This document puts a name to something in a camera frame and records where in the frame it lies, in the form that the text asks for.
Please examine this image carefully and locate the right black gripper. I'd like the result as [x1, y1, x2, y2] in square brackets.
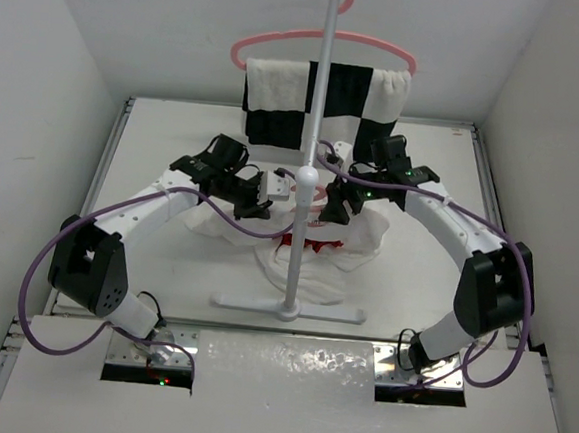
[319, 158, 388, 227]

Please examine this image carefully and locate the white t shirt red print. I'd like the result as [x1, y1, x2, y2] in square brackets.
[183, 186, 390, 305]

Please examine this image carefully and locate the pink plastic hanger front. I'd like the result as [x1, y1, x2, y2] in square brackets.
[273, 165, 327, 230]

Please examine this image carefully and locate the pink plastic hanger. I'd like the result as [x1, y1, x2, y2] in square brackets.
[229, 0, 422, 83]
[273, 165, 327, 230]

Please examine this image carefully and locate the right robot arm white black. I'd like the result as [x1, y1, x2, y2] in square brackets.
[317, 135, 535, 375]

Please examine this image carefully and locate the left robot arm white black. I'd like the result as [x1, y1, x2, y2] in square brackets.
[48, 135, 289, 339]

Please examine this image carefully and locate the grey hanger stand pole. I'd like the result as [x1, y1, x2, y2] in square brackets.
[211, 0, 366, 325]

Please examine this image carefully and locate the pink plastic hanger rear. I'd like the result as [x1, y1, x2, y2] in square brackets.
[229, 0, 422, 83]

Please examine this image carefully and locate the black white checkered towel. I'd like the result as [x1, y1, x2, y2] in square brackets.
[238, 55, 414, 161]

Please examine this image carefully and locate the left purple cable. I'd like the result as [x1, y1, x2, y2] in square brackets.
[14, 148, 294, 382]

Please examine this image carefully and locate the purple cable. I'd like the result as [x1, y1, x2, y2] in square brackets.
[14, 148, 294, 382]
[299, 139, 546, 397]

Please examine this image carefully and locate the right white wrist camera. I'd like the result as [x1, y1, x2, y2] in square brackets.
[320, 141, 353, 173]

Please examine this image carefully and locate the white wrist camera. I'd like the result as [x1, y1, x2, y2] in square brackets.
[258, 171, 291, 203]
[320, 141, 353, 173]

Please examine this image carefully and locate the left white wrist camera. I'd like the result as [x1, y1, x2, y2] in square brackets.
[258, 171, 291, 203]

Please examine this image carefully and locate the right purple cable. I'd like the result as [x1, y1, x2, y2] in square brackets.
[299, 139, 546, 397]

